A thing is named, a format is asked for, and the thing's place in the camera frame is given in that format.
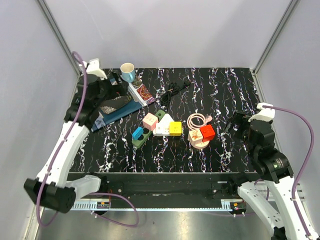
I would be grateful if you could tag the yellow cube socket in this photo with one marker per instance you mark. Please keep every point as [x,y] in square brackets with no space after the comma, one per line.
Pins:
[175,128]

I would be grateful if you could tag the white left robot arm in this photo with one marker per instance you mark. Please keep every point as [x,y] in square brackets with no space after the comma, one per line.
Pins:
[50,188]

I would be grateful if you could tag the white triangular power strip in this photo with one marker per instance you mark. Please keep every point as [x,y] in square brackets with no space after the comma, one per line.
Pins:
[162,128]

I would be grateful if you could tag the dark floral square plate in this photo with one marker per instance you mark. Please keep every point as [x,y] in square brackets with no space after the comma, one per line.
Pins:
[111,105]

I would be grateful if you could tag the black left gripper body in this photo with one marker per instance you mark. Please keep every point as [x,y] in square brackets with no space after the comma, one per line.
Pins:
[114,91]

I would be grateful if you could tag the pink round socket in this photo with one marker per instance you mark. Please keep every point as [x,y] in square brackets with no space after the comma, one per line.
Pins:
[201,145]

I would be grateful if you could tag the beige cube socket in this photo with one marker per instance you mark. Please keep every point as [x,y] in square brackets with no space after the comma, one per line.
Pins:
[195,136]

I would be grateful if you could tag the pink cube socket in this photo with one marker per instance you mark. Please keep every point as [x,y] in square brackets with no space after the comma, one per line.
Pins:
[149,121]

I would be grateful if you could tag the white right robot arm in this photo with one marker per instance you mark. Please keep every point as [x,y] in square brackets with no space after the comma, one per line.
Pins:
[289,221]

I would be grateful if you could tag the blue plug adapter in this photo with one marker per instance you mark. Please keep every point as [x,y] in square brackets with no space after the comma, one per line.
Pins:
[137,133]

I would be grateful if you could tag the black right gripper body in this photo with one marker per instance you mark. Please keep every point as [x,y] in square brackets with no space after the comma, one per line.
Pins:
[242,130]

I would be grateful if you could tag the red cube socket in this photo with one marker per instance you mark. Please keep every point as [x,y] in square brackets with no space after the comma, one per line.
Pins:
[208,132]

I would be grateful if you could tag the blue patterned placemat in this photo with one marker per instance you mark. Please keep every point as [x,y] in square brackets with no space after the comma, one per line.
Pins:
[138,97]

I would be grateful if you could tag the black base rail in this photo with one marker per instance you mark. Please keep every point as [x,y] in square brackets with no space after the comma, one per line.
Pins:
[191,192]

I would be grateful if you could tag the teal ceramic mug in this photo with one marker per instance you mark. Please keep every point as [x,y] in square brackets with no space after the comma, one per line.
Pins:
[128,72]

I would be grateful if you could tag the green power strip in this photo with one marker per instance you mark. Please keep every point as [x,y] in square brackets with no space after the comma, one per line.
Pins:
[146,133]

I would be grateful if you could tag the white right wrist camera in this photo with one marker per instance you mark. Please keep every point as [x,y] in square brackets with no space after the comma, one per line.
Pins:
[265,113]

